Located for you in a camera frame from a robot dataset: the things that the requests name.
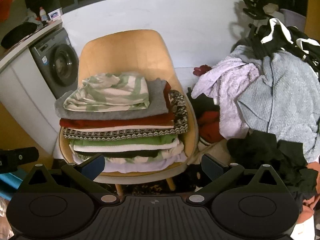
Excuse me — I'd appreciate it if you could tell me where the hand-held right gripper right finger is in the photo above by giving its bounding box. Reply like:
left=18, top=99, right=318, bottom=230
left=186, top=154, right=292, bottom=205

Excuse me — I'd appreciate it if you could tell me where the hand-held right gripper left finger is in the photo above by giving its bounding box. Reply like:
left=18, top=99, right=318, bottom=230
left=24, top=154, right=120, bottom=205

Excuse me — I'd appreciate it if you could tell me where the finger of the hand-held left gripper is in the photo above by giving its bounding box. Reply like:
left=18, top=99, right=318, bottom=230
left=0, top=146, right=39, bottom=174

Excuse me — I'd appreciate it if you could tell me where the green beige patterned garment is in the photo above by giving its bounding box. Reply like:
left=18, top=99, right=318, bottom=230
left=62, top=72, right=151, bottom=112

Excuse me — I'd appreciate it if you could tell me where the stack of folded clothes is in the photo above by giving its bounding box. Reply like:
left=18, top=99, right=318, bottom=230
left=54, top=78, right=190, bottom=175

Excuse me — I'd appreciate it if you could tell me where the teal blue cloth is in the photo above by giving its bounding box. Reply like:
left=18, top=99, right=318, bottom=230
left=0, top=171, right=28, bottom=201

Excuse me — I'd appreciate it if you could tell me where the red garment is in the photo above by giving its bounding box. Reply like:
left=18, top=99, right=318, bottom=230
left=197, top=110, right=224, bottom=144

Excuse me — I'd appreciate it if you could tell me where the dark patterned rug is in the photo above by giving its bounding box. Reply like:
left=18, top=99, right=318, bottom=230
left=95, top=164, right=209, bottom=197

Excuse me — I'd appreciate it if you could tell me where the white counter cabinet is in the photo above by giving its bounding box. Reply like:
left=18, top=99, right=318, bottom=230
left=0, top=20, right=64, bottom=160

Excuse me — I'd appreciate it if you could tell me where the lilac fleece garment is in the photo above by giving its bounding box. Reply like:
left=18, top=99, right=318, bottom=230
left=191, top=59, right=262, bottom=140

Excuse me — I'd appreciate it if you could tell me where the grey-blue fleece robe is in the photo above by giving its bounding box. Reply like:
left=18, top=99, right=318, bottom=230
left=229, top=44, right=320, bottom=165

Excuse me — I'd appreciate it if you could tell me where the grey washing machine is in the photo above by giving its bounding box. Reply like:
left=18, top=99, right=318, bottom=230
left=29, top=27, right=80, bottom=100

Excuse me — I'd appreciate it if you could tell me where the rust orange garment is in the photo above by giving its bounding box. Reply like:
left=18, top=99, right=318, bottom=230
left=301, top=192, right=316, bottom=222

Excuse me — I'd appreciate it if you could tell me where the beige chair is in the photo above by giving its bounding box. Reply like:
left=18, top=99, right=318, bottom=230
left=59, top=29, right=200, bottom=197

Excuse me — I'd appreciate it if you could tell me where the black white-trimmed garment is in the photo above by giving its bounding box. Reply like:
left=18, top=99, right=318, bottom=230
left=244, top=17, right=320, bottom=80

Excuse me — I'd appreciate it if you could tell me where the white bottle red cap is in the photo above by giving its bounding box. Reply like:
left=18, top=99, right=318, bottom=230
left=39, top=6, right=50, bottom=22

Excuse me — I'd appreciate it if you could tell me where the white plastic tub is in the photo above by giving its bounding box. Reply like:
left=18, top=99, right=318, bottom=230
left=47, top=8, right=63, bottom=21

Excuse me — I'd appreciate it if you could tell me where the orange cloth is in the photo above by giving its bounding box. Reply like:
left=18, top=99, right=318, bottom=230
left=0, top=0, right=22, bottom=22

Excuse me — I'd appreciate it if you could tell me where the lilac plastic bucket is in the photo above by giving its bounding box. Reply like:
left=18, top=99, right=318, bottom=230
left=279, top=8, right=307, bottom=27

